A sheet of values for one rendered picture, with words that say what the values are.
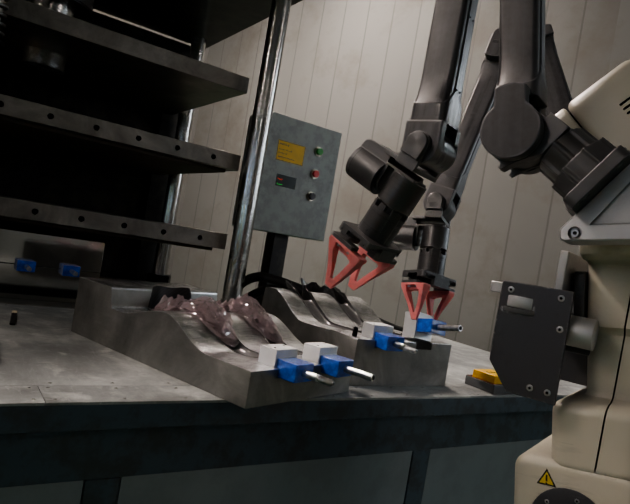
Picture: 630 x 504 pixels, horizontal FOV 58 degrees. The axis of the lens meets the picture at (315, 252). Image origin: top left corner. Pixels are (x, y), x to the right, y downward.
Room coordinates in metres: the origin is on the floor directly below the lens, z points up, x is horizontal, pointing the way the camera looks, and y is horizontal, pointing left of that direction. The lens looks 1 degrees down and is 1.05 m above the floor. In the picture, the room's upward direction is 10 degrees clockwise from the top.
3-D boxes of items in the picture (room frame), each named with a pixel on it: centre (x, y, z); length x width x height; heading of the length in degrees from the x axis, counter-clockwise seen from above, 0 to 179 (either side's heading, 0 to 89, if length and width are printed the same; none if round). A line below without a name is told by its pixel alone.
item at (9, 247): (1.69, 0.83, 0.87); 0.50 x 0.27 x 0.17; 34
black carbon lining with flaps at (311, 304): (1.32, -0.07, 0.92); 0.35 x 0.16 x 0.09; 34
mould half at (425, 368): (1.34, -0.07, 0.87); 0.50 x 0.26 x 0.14; 34
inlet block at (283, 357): (0.86, -0.01, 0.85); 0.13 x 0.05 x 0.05; 51
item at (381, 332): (1.08, -0.17, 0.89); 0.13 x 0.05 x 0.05; 34
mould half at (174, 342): (1.06, 0.18, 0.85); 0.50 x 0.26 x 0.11; 51
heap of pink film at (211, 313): (1.07, 0.17, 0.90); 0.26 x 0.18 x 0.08; 51
